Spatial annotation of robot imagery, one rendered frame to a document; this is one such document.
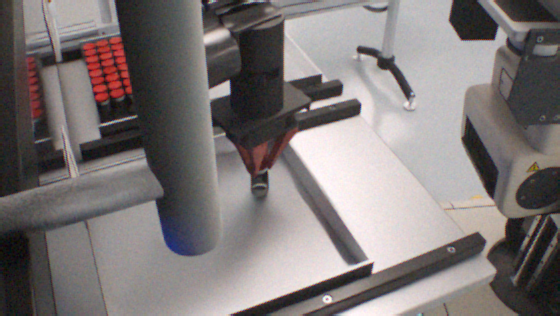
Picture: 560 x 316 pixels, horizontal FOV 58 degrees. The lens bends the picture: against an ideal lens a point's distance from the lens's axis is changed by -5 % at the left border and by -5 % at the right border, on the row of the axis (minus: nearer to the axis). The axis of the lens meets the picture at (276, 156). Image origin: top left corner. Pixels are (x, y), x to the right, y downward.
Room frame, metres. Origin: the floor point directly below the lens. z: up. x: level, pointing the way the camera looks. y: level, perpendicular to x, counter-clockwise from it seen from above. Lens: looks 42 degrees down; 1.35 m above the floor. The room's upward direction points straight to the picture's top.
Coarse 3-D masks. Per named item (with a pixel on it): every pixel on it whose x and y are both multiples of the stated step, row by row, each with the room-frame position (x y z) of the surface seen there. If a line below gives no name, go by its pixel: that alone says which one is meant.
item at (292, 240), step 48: (288, 144) 0.52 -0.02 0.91; (240, 192) 0.47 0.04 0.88; (288, 192) 0.47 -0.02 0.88; (96, 240) 0.39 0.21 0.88; (144, 240) 0.39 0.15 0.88; (240, 240) 0.39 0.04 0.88; (288, 240) 0.39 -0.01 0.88; (336, 240) 0.39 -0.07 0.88; (144, 288) 0.32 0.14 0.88; (192, 288) 0.32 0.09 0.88; (240, 288) 0.32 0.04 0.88; (288, 288) 0.32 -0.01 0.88
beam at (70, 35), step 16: (288, 0) 1.82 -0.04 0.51; (304, 0) 1.84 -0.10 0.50; (320, 0) 1.87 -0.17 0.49; (336, 0) 1.90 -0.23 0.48; (352, 0) 1.93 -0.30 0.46; (368, 0) 1.97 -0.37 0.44; (384, 0) 1.99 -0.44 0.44; (288, 16) 1.82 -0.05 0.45; (304, 16) 1.84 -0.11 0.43; (64, 32) 1.52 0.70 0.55; (80, 32) 1.52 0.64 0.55; (96, 32) 1.54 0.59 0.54; (112, 32) 1.56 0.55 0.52
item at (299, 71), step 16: (96, 48) 0.80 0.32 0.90; (288, 48) 0.80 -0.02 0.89; (288, 64) 0.77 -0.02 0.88; (304, 64) 0.74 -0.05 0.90; (288, 80) 0.67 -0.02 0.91; (304, 80) 0.68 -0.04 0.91; (320, 80) 0.69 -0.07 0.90; (224, 96) 0.63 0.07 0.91; (96, 112) 0.63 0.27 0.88; (112, 128) 0.56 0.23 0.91; (128, 128) 0.57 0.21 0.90
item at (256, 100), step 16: (240, 80) 0.44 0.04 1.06; (256, 80) 0.44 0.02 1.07; (272, 80) 0.44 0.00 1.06; (240, 96) 0.44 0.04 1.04; (256, 96) 0.44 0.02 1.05; (272, 96) 0.44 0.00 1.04; (288, 96) 0.48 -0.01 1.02; (304, 96) 0.48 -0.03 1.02; (224, 112) 0.45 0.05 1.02; (240, 112) 0.44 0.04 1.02; (256, 112) 0.44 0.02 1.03; (272, 112) 0.44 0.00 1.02; (288, 112) 0.45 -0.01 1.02; (224, 128) 0.42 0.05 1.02; (240, 128) 0.42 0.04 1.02; (256, 128) 0.42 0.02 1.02
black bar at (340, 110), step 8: (336, 104) 0.63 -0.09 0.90; (344, 104) 0.63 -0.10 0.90; (352, 104) 0.63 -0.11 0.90; (360, 104) 0.63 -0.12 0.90; (304, 112) 0.61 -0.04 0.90; (312, 112) 0.61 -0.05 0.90; (320, 112) 0.61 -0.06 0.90; (328, 112) 0.61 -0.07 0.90; (336, 112) 0.61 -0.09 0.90; (344, 112) 0.62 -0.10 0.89; (352, 112) 0.62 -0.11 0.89; (304, 120) 0.59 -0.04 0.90; (312, 120) 0.60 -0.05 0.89; (320, 120) 0.60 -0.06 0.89; (328, 120) 0.61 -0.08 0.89; (336, 120) 0.61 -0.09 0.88; (304, 128) 0.59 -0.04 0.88; (120, 160) 0.51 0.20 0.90
